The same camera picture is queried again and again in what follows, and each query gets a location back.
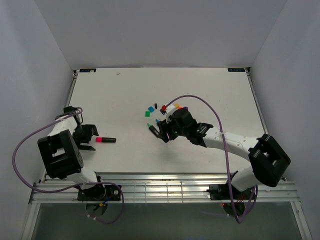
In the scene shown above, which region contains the aluminium table frame rail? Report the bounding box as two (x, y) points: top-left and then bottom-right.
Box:
(28, 172), (301, 205)

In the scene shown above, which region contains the blue highlighter cap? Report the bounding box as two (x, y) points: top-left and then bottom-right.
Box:
(148, 106), (155, 112)

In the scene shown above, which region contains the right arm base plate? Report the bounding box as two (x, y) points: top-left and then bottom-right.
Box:
(206, 183), (254, 201)

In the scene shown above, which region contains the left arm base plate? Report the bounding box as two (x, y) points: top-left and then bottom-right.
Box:
(76, 184), (122, 202)

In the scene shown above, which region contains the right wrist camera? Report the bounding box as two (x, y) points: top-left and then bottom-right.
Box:
(160, 104), (177, 123)

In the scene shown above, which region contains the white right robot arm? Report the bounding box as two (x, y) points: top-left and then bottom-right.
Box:
(157, 106), (291, 199)

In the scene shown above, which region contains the green black highlighter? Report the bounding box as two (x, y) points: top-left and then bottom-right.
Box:
(147, 123), (160, 138)

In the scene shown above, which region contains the pink black highlighter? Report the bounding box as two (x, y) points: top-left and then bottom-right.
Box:
(95, 136), (117, 143)

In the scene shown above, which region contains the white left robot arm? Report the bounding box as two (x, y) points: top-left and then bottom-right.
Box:
(37, 106), (106, 200)

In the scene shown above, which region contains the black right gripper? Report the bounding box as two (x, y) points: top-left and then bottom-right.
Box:
(158, 116), (189, 143)

